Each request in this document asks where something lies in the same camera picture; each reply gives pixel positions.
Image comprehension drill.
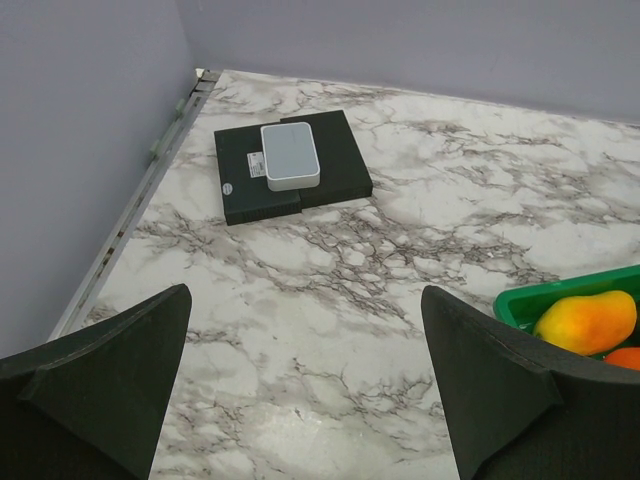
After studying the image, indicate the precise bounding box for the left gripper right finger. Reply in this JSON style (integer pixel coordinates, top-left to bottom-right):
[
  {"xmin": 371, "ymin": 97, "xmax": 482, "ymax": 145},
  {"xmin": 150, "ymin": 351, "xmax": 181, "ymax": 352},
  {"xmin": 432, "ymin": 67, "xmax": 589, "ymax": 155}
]
[{"xmin": 421, "ymin": 286, "xmax": 639, "ymax": 480}]

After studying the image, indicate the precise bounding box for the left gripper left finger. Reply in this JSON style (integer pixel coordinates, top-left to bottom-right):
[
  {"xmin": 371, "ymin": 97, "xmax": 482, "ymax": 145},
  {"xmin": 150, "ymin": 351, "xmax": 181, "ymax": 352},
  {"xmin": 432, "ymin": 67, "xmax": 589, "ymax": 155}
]
[{"xmin": 1, "ymin": 284, "xmax": 192, "ymax": 479}]

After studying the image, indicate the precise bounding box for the green plastic tray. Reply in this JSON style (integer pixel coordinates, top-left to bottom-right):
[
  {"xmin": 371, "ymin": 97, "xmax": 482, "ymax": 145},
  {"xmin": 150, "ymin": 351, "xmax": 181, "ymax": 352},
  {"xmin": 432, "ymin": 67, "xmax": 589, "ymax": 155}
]
[{"xmin": 493, "ymin": 265, "xmax": 639, "ymax": 360}]

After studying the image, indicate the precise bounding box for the yellow orange mango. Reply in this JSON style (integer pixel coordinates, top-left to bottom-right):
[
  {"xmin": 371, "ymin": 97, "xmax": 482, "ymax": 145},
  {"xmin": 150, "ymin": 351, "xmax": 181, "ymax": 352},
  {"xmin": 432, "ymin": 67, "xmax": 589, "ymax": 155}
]
[{"xmin": 533, "ymin": 290, "xmax": 638, "ymax": 356}]

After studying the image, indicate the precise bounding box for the orange fruit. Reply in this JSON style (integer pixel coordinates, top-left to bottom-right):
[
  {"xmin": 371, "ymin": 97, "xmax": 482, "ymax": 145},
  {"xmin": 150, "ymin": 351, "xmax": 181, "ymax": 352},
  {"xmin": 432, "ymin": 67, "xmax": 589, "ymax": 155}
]
[{"xmin": 603, "ymin": 347, "xmax": 640, "ymax": 371}]

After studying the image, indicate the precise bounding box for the black network box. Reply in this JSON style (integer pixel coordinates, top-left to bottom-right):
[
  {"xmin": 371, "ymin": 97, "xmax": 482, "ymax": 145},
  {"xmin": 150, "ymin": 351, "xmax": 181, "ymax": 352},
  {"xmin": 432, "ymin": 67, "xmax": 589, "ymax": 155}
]
[{"xmin": 214, "ymin": 110, "xmax": 373, "ymax": 226}]

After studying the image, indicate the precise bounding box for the white grey small router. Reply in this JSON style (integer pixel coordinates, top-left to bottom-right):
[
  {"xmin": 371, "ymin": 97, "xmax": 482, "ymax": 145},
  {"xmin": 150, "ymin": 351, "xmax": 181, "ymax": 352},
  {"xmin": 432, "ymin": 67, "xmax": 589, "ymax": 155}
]
[{"xmin": 260, "ymin": 122, "xmax": 321, "ymax": 192}]

